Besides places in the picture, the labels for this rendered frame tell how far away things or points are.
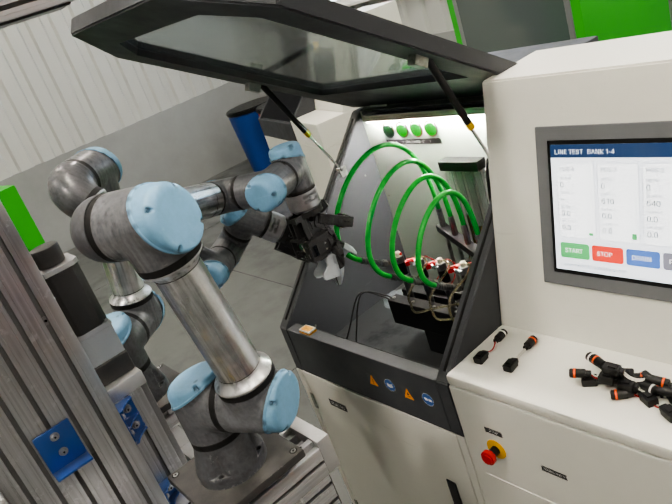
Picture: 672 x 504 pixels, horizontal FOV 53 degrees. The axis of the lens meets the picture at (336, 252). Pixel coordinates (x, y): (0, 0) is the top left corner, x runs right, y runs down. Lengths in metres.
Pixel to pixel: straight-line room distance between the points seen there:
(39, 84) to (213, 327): 7.11
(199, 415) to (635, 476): 0.82
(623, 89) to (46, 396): 1.24
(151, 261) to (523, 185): 0.86
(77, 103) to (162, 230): 7.24
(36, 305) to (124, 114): 7.10
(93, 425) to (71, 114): 6.92
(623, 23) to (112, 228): 3.80
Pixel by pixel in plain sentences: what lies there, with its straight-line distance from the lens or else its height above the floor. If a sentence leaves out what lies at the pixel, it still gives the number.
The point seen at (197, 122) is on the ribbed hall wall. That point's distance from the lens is 8.76.
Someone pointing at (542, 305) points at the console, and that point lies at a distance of 1.62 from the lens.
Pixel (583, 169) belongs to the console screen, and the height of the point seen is 1.36.
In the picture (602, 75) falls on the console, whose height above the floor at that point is 1.54.
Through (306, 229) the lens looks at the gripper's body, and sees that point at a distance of 1.51.
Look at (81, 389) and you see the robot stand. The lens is 1.43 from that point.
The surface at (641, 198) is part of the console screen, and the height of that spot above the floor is 1.31.
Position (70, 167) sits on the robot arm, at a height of 1.67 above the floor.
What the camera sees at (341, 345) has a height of 0.95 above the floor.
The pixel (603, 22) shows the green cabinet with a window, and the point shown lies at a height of 1.11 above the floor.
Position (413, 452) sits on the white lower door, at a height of 0.64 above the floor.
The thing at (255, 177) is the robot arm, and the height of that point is 1.55.
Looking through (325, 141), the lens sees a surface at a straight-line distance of 4.66.
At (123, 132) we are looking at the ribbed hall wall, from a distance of 8.38.
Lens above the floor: 1.88
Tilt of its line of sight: 22 degrees down
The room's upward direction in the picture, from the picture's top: 20 degrees counter-clockwise
